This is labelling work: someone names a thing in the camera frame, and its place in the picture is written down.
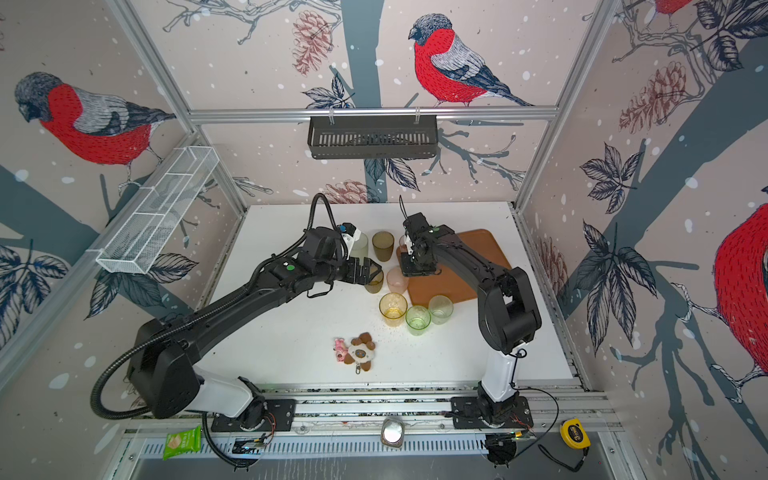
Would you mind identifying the bright green clear glass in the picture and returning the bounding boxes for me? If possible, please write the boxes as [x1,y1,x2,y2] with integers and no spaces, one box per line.
[405,305,432,336]

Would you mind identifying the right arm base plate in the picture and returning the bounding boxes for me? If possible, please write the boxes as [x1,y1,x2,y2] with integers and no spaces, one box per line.
[445,393,534,430]

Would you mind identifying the black corrugated cable hose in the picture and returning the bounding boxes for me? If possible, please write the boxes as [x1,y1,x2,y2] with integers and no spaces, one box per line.
[89,317,199,421]

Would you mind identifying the tall brown textured glass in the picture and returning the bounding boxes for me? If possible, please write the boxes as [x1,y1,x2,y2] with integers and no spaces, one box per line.
[372,231,394,263]

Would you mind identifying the pale green textured glass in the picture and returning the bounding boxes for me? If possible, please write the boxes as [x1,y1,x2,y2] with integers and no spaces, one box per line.
[428,295,454,325]

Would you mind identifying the yellow clear glass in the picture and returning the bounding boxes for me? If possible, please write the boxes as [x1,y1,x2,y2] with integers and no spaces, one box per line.
[378,292,408,328]

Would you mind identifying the black hanging wire basket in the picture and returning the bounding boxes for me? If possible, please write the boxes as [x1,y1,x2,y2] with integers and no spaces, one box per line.
[307,115,439,160]

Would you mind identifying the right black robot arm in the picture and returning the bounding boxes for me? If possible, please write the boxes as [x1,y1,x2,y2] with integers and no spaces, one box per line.
[401,213,542,427]

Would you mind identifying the green snack packet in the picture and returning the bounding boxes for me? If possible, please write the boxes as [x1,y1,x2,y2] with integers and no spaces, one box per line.
[162,426,202,460]

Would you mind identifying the pink small toy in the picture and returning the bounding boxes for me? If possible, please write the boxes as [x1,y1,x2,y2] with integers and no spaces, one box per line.
[334,338,349,363]

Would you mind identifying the yellow tape measure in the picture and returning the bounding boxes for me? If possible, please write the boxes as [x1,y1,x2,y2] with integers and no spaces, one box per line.
[560,418,591,450]

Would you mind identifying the silver round knob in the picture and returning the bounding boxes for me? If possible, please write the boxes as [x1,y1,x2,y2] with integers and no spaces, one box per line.
[380,417,405,449]

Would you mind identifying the pink textured glass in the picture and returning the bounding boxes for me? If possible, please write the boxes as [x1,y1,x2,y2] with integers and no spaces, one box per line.
[386,267,409,294]

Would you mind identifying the pink ribbed clear glass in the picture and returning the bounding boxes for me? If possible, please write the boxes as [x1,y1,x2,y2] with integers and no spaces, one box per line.
[397,235,412,259]

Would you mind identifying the tall pale green glass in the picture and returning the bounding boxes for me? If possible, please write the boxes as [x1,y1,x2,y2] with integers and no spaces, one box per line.
[349,230,369,259]

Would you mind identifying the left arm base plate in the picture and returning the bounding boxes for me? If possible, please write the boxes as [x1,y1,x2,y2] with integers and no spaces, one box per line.
[211,398,297,433]

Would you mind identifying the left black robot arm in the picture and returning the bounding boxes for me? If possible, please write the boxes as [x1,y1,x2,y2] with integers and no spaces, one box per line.
[128,227,383,430]

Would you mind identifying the white mesh wall shelf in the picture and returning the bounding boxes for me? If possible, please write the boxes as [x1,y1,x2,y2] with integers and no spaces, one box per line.
[96,146,219,274]

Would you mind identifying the brown flower plush keychain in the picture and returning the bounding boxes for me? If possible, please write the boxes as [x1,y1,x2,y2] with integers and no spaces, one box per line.
[342,332,376,374]

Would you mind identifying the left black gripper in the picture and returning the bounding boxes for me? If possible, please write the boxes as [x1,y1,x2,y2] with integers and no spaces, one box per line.
[315,255,384,284]

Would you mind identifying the short brown textured glass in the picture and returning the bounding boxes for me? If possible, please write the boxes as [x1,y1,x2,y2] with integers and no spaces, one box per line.
[365,271,384,294]

